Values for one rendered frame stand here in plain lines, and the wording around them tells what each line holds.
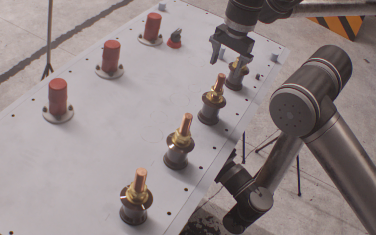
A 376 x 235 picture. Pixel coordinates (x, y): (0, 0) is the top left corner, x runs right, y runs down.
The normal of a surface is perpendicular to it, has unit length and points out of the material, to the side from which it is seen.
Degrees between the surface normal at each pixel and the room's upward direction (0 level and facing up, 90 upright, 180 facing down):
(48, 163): 0
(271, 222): 0
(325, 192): 0
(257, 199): 12
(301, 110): 87
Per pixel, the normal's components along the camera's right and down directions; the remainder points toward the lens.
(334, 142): -0.15, 0.07
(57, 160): 0.21, -0.73
